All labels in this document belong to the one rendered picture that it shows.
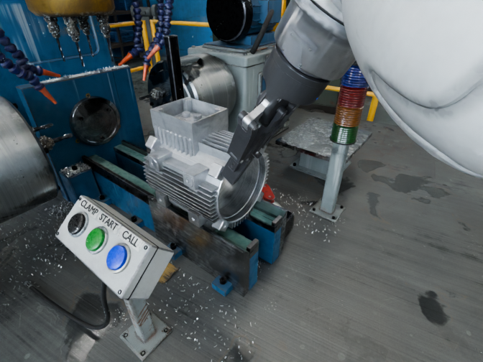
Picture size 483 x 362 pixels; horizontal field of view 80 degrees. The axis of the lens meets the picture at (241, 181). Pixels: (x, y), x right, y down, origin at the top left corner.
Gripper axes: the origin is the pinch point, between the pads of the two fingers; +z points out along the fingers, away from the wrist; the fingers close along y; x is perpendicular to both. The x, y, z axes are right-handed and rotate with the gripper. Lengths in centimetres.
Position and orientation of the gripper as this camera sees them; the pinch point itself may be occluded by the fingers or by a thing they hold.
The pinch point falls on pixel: (236, 165)
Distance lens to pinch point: 46.9
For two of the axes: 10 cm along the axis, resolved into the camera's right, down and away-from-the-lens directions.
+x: 6.8, 7.1, -1.7
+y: -6.1, 4.4, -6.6
